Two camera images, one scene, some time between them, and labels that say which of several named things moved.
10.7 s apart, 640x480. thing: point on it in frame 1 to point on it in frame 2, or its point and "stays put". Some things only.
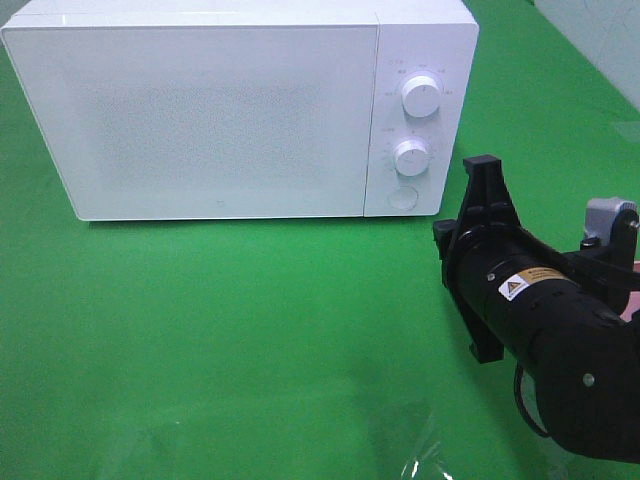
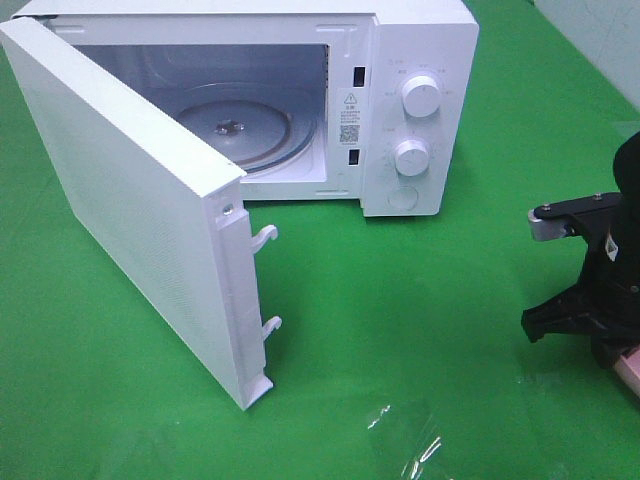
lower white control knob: [411, 158] stays put
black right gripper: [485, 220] to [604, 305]
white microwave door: [204, 121] to [171, 212]
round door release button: [402, 197] stays put
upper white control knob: [421, 96] stays put
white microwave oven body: [265, 109] stays put
